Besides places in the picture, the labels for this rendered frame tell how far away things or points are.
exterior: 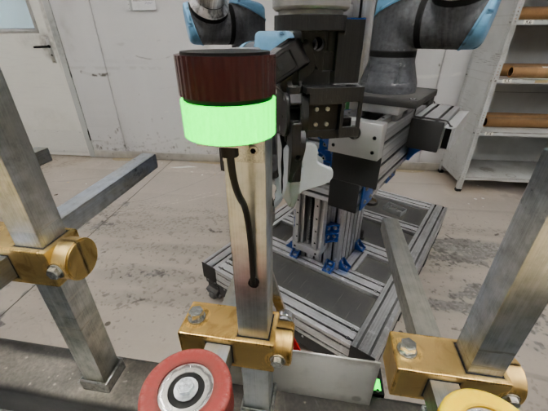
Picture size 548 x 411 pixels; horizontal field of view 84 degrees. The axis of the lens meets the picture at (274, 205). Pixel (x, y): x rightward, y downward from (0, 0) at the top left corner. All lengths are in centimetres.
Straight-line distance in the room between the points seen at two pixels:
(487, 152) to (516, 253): 319
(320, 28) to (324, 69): 5
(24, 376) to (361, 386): 52
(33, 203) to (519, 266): 47
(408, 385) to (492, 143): 318
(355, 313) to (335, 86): 109
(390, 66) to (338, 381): 71
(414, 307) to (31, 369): 61
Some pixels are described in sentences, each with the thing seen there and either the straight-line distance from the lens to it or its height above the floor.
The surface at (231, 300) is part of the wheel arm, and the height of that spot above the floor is 86.
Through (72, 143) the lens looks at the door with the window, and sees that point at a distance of 400.
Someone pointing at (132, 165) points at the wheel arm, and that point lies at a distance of 64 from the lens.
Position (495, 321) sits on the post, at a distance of 37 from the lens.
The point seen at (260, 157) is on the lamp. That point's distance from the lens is 24.
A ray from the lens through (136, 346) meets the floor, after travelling 157.
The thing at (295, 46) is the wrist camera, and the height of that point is 117.
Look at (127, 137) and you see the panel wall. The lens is 360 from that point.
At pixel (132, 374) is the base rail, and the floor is 70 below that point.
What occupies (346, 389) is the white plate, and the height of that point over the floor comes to 73.
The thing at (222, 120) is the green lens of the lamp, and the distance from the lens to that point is 18.
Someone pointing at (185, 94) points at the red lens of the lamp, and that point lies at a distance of 19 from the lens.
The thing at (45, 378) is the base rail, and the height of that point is 70.
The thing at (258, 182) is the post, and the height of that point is 107.
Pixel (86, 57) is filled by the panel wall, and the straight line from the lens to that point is 360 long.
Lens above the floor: 118
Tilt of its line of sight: 29 degrees down
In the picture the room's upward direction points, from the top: straight up
